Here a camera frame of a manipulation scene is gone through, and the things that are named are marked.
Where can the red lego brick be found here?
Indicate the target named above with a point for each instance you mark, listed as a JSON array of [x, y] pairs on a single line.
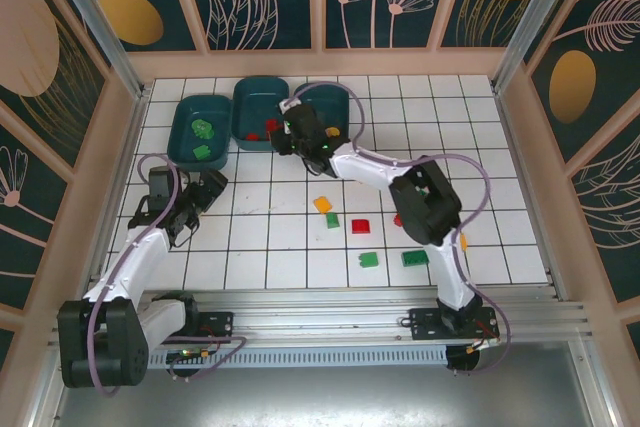
[[272, 124], [361, 226], [397, 220], [252, 137]]

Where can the yellow lego gear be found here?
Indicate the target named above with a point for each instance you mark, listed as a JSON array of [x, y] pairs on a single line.
[[333, 132]]

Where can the yellow lego brick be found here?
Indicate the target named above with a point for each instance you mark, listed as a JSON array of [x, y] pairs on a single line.
[[323, 204], [464, 241]]

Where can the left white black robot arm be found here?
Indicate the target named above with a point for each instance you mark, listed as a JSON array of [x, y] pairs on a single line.
[[140, 257]]

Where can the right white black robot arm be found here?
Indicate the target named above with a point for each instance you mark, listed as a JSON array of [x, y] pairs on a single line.
[[370, 169]]

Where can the teal plastic bin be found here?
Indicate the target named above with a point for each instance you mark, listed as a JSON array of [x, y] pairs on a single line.
[[257, 107], [200, 112], [327, 107]]

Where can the small controller circuit board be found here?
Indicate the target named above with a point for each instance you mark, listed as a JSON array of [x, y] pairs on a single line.
[[187, 354]]

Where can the long green lego brick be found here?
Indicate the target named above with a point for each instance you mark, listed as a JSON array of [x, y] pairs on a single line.
[[415, 258]]

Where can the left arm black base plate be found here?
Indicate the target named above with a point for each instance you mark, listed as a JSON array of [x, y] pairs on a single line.
[[215, 324]]

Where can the aluminium frame post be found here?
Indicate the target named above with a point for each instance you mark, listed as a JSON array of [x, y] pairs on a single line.
[[535, 22], [106, 32]]

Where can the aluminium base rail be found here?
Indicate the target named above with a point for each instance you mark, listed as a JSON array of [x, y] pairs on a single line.
[[325, 314]]

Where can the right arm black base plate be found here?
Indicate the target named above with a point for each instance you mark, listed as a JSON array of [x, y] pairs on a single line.
[[425, 324]]

